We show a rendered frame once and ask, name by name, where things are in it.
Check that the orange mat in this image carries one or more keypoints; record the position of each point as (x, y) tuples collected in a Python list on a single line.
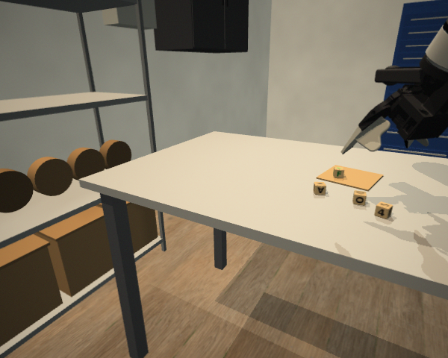
[(352, 177)]

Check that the tan wooden letter block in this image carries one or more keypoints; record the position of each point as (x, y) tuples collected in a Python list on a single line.
[(359, 197), (338, 172), (383, 210), (319, 188)]

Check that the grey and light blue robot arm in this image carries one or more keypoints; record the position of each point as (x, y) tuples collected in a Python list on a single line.
[(437, 55)]

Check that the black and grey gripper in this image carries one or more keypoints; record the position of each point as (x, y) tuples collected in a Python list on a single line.
[(415, 110)]

